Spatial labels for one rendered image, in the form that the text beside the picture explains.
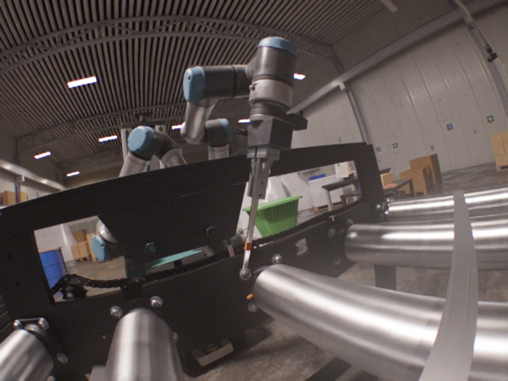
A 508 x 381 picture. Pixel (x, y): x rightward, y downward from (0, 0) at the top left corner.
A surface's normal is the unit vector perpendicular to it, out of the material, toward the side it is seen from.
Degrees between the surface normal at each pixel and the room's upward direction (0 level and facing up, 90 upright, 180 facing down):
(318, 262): 90
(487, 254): 87
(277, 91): 100
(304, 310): 54
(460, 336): 0
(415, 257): 93
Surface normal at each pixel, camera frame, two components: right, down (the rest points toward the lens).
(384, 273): -0.86, 0.20
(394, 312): -0.51, -0.84
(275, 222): 0.36, 0.09
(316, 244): 0.45, -0.12
